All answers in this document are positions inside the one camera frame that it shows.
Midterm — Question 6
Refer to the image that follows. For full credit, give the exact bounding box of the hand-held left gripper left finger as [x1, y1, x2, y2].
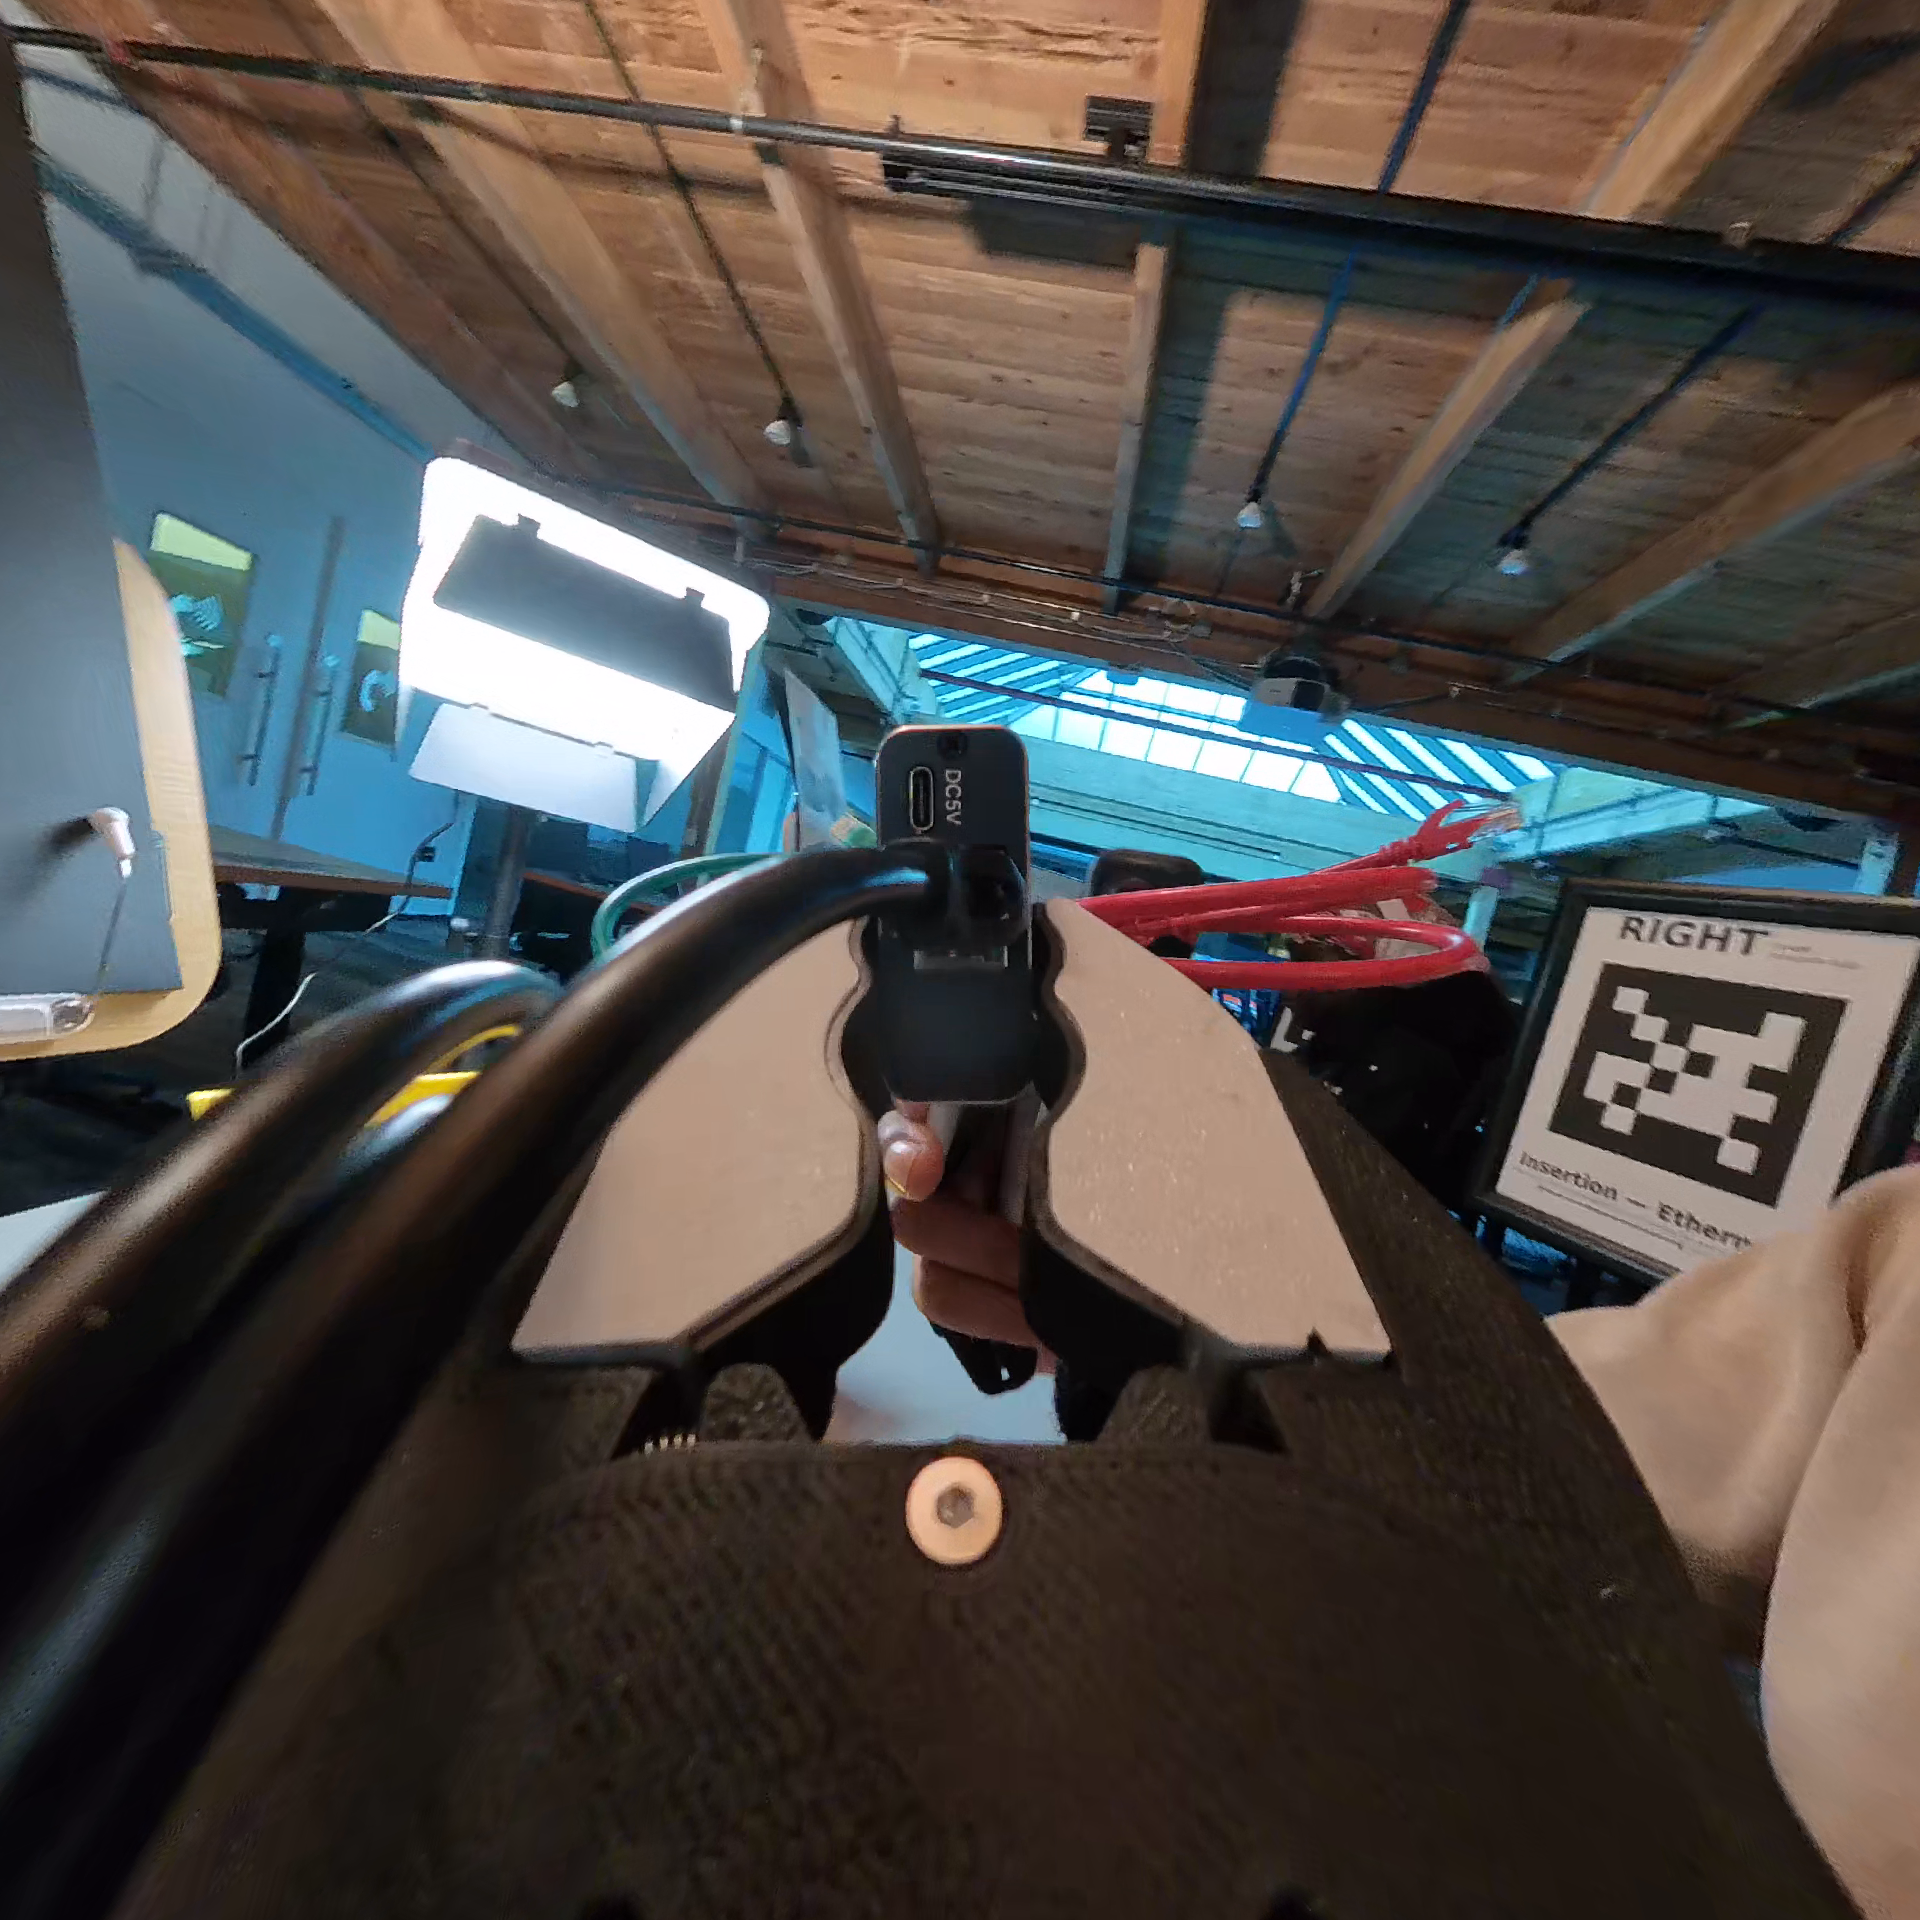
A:
[511, 903, 897, 1372]

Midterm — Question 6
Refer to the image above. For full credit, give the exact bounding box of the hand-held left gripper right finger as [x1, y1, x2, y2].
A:
[1018, 896, 1401, 1372]

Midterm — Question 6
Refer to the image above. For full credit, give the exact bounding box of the red ethernet cable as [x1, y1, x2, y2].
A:
[1077, 798, 1530, 996]

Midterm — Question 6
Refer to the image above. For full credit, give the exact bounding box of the black ethernet adapter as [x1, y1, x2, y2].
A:
[873, 724, 1043, 1107]

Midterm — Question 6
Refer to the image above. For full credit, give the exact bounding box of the green ethernet cable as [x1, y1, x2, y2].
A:
[590, 848, 785, 956]

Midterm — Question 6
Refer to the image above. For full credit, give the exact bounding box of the black ethernet cable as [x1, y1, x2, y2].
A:
[0, 841, 1040, 1920]

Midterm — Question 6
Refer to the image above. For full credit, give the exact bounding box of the yellow plastic bin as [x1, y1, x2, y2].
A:
[185, 1027, 525, 1122]

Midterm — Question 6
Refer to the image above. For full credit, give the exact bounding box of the person's right forearm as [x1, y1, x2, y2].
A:
[1546, 1163, 1920, 1920]

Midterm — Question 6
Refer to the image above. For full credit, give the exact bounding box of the person's right hand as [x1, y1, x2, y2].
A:
[880, 1101, 1057, 1387]

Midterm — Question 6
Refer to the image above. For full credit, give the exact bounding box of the ceiling projector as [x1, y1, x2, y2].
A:
[1250, 645, 1357, 724]

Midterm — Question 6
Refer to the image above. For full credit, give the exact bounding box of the printed display banner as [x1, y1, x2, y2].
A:
[780, 664, 852, 841]

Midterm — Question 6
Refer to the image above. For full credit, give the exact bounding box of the framed marker sign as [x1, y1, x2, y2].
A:
[1468, 878, 1920, 1279]

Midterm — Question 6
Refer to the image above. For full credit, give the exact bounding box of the wooden office table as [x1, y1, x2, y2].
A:
[210, 822, 453, 903]

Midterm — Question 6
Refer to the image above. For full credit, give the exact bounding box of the studio light panel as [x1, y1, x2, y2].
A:
[397, 450, 775, 976]

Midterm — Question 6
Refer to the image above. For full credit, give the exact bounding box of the green wall poster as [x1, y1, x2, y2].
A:
[344, 607, 410, 748]
[147, 508, 261, 700]

